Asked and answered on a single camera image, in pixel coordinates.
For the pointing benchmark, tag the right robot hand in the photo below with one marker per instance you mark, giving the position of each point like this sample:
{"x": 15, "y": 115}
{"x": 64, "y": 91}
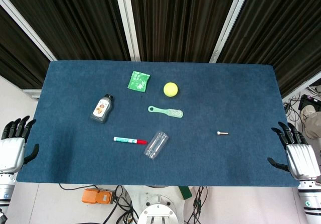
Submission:
{"x": 299, "y": 158}

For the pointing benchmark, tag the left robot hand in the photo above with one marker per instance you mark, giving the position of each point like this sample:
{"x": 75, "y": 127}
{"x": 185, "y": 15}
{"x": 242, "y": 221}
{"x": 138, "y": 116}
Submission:
{"x": 11, "y": 151}

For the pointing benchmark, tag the metal bolt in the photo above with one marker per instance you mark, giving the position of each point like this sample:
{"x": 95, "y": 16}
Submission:
{"x": 222, "y": 133}

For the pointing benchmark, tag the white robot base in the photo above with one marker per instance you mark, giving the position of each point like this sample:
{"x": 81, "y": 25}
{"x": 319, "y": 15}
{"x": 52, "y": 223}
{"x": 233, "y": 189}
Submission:
{"x": 158, "y": 209}

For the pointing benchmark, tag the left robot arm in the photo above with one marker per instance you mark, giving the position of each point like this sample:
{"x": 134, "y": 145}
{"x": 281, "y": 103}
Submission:
{"x": 5, "y": 191}

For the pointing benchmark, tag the beige shoe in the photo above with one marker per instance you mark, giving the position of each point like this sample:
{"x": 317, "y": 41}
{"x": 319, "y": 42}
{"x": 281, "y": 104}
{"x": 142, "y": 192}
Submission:
{"x": 311, "y": 121}

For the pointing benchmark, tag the orange power box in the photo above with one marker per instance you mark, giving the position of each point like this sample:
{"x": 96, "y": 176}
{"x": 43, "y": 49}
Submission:
{"x": 99, "y": 196}

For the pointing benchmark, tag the dark sauce bottle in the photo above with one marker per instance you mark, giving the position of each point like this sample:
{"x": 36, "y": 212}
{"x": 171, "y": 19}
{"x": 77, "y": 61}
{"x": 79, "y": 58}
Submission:
{"x": 101, "y": 109}

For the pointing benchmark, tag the red capped marker pen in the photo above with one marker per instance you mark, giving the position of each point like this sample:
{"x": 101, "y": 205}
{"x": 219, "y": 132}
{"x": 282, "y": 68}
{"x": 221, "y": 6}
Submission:
{"x": 130, "y": 140}

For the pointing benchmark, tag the green hair brush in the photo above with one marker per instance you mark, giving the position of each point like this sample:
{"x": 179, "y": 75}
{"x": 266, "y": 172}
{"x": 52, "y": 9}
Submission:
{"x": 168, "y": 111}

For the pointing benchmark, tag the clear plastic bottle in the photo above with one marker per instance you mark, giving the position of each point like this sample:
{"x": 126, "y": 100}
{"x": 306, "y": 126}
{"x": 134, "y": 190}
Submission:
{"x": 156, "y": 146}

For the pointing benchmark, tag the green snack packet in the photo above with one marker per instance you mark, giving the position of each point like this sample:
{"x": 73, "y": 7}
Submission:
{"x": 138, "y": 81}

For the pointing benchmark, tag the yellow tennis ball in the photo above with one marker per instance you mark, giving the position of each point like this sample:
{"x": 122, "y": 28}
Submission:
{"x": 171, "y": 90}

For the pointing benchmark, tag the blue table cloth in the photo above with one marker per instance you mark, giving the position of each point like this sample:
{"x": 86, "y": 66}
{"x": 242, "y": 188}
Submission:
{"x": 160, "y": 108}

